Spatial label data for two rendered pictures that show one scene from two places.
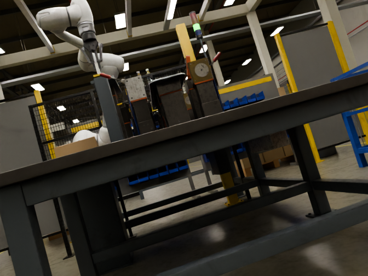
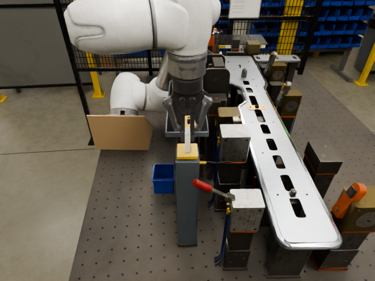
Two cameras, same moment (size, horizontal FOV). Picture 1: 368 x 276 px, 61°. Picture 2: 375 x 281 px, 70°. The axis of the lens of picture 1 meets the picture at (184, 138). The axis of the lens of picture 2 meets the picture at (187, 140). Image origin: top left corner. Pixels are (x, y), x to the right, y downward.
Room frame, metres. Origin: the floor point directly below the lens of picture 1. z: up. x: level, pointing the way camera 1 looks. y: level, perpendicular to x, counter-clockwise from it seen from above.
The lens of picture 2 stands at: (1.10, 0.30, 1.67)
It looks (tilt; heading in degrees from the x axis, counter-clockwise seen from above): 38 degrees down; 5
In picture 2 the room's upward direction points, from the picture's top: straight up
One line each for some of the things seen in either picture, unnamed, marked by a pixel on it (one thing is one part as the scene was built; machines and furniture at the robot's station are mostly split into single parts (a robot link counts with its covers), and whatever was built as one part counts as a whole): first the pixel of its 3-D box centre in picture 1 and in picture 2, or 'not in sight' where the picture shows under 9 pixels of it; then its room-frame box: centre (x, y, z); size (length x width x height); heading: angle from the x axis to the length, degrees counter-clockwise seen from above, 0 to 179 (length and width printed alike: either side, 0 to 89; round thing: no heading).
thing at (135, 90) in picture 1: (139, 113); (235, 233); (1.62, 0.18, 0.88); 0.12 x 0.07 x 0.36; 96
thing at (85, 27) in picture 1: (86, 30); (187, 62); (1.70, 0.35, 1.43); 0.09 x 0.09 x 0.06
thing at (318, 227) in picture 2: (166, 103); (259, 110); (2.20, 0.05, 1.00); 1.38 x 0.22 x 0.02; 6
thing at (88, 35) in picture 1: (90, 42); (187, 91); (1.70, 0.35, 1.35); 0.08 x 0.07 x 0.09; 96
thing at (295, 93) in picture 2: (194, 115); (286, 122); (2.30, -0.12, 0.87); 0.12 x 0.07 x 0.35; 96
